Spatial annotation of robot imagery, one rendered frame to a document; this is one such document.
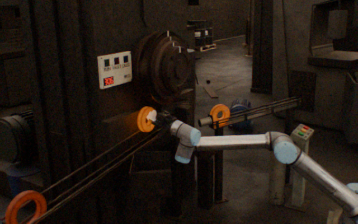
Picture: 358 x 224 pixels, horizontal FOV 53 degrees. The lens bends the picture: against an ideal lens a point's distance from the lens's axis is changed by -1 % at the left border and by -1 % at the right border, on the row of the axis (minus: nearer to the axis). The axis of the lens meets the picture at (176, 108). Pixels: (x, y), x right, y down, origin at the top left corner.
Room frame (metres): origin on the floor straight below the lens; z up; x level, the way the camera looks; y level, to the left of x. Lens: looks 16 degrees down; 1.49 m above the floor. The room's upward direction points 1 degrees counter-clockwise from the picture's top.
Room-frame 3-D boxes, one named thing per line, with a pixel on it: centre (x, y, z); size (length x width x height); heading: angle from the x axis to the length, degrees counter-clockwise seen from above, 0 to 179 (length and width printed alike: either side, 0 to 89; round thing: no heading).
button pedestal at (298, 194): (2.46, -0.92, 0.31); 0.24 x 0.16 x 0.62; 147
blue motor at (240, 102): (4.40, -0.82, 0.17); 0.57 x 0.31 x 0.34; 167
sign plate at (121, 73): (2.07, 0.35, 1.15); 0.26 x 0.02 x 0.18; 147
